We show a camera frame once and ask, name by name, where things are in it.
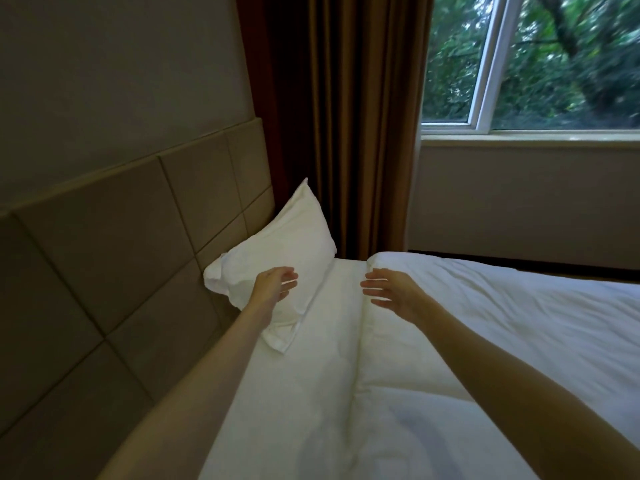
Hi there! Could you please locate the brown curtain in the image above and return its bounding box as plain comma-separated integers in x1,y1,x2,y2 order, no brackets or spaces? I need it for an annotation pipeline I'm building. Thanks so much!
235,0,437,261

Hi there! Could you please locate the white pillow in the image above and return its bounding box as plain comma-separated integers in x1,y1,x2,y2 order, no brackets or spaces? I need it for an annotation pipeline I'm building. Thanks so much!
203,178,338,354

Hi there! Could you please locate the person's left forearm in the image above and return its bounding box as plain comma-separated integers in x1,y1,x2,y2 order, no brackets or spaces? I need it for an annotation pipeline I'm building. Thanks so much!
98,302,273,480

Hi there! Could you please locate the white duvet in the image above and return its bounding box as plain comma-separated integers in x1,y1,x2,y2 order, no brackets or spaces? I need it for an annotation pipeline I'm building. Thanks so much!
295,252,640,480

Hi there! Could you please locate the person's right hand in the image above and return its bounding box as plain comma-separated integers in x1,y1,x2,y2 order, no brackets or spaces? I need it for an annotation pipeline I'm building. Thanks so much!
360,268,435,326

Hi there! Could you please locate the white bed sheet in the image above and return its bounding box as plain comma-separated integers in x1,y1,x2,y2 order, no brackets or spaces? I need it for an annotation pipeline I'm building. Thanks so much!
199,260,372,480

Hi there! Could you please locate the white framed window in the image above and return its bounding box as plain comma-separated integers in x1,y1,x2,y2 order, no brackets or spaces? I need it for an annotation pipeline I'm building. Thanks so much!
421,0,640,134

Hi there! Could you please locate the beige window sill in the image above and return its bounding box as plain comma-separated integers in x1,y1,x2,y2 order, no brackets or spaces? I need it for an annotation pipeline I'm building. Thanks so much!
420,130,640,148

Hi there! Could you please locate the person's left hand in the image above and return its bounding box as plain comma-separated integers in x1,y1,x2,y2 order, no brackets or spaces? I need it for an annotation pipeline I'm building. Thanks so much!
247,266,300,316

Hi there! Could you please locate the person's right forearm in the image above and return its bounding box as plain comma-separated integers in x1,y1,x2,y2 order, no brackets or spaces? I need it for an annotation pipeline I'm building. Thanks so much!
419,305,640,480

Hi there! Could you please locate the beige padded headboard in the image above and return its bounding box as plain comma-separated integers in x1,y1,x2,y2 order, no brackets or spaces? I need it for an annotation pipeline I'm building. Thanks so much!
0,117,277,480

